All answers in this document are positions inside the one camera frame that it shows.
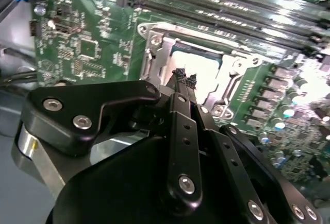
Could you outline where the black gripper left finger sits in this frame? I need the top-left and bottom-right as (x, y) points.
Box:
(11, 68), (204, 211)

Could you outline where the silver CPU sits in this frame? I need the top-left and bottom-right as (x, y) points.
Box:
(171, 50), (222, 91)

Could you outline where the wire locking lever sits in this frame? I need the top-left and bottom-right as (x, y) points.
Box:
(211, 66), (244, 102)
(144, 46), (160, 83)

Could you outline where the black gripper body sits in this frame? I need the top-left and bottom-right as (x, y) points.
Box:
(44, 133), (249, 224)

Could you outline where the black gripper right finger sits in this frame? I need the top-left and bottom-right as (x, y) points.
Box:
(186, 74), (324, 224)

